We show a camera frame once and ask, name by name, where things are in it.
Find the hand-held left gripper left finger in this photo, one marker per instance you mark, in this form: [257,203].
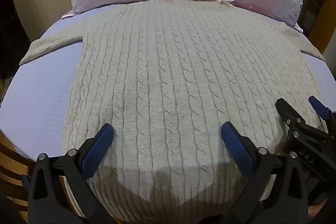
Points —
[95,154]

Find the dark furniture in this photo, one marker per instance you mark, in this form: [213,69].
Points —
[10,37]

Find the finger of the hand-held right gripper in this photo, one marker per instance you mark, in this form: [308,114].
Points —
[287,112]
[318,106]

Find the lavender bed sheet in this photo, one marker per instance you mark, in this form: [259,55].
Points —
[39,87]

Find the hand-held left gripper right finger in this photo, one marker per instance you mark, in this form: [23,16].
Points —
[236,153]

